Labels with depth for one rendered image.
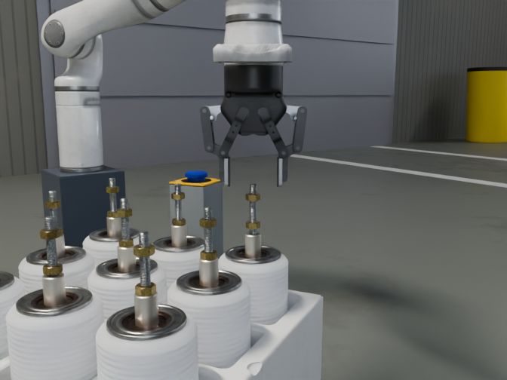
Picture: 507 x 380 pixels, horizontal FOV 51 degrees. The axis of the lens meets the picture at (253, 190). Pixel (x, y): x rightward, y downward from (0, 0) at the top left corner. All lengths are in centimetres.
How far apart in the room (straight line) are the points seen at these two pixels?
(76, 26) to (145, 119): 240
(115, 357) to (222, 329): 14
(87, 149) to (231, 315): 67
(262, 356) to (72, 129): 72
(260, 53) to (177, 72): 302
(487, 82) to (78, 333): 513
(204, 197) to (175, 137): 272
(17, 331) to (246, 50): 38
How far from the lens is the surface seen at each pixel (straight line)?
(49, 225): 57
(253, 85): 65
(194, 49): 370
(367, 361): 100
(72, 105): 117
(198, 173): 92
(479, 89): 551
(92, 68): 120
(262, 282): 68
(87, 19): 113
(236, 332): 60
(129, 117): 347
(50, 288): 59
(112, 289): 65
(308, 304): 75
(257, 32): 66
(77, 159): 118
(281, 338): 65
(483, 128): 551
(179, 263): 73
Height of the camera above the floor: 47
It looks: 10 degrees down
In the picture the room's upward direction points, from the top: straight up
